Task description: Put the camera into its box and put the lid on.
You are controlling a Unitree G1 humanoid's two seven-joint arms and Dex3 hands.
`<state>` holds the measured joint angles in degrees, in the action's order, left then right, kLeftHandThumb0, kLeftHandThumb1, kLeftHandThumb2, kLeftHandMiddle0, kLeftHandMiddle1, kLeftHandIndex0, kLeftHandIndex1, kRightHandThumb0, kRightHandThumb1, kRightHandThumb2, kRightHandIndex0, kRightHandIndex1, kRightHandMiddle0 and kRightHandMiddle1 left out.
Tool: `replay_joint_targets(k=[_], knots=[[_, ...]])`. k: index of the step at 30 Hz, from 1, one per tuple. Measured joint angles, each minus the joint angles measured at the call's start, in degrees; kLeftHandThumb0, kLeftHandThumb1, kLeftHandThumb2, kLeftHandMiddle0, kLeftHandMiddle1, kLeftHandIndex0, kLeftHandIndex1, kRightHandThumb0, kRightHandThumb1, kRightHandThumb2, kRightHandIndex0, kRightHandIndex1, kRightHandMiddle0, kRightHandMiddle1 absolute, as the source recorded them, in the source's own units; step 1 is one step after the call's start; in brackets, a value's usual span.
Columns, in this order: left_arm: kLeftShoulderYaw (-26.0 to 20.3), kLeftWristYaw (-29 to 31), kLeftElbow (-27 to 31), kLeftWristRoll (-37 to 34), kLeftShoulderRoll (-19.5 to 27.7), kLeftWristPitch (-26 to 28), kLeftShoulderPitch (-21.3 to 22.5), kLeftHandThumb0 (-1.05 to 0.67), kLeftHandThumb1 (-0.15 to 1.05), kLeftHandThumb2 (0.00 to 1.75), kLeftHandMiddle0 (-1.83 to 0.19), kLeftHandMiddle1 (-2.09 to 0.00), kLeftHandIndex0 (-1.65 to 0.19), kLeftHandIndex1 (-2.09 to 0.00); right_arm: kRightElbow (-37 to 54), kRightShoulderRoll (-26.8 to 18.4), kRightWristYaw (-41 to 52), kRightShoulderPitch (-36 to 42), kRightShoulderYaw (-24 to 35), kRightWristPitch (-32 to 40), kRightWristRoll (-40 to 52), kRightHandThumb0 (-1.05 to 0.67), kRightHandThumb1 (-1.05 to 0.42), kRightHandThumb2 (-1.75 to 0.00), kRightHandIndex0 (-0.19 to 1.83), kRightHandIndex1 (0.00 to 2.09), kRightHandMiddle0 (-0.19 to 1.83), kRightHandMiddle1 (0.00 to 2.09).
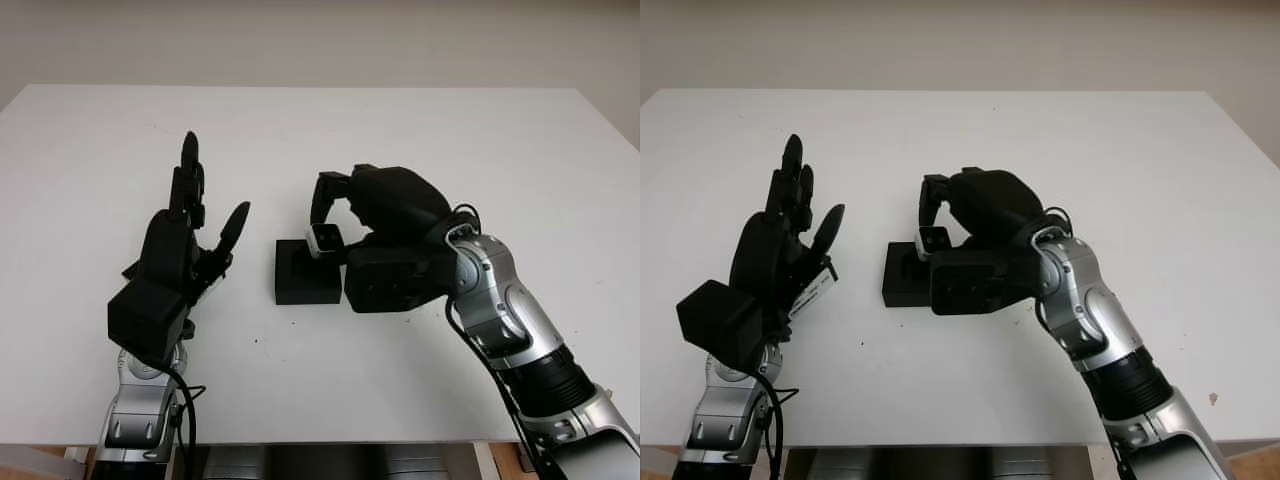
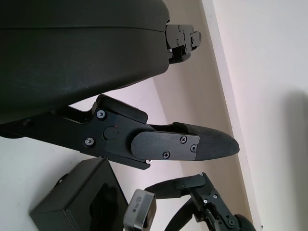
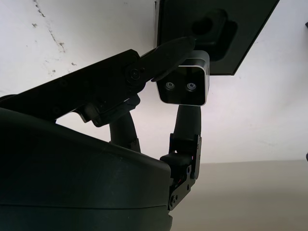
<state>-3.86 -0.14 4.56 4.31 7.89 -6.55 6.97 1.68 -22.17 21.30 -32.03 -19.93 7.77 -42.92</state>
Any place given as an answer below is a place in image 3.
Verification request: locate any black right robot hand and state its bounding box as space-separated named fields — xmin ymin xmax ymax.
xmin=0 ymin=36 xmax=203 ymax=231

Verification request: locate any small silver cube camera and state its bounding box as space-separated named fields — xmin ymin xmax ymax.
xmin=153 ymin=50 xmax=212 ymax=107

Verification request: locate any black camera box base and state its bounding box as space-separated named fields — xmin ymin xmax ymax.
xmin=155 ymin=0 xmax=281 ymax=77

